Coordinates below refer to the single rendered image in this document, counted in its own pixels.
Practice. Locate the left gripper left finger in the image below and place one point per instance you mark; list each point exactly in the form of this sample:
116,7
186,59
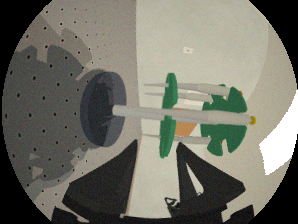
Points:
97,190

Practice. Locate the white pipette with yellow button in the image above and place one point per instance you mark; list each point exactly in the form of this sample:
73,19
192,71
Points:
213,116
189,96

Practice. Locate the pipette carousel stand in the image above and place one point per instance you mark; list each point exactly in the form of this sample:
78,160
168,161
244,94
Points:
103,109

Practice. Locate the grey rectangular base plate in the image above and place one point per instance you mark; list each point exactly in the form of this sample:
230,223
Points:
65,46

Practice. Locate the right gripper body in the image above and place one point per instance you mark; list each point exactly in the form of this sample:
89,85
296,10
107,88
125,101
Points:
177,206

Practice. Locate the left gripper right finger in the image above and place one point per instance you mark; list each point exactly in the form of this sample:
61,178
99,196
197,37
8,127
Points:
219,188

